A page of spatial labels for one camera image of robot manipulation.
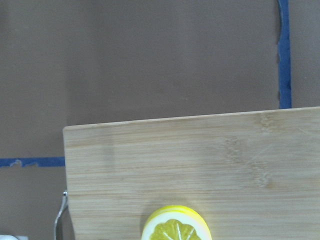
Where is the yellow lemon slice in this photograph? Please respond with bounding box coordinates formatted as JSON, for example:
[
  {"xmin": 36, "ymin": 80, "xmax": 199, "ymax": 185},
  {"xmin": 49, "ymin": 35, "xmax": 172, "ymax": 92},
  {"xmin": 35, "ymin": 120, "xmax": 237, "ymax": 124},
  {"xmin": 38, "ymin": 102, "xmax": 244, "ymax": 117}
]
[{"xmin": 141, "ymin": 205, "xmax": 212, "ymax": 240}]

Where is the bamboo cutting board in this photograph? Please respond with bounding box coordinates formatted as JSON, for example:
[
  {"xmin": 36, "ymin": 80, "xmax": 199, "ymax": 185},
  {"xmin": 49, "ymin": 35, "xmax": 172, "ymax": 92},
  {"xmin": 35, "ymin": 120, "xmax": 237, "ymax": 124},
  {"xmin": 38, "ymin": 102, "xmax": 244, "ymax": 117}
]
[{"xmin": 63, "ymin": 107, "xmax": 320, "ymax": 240}]

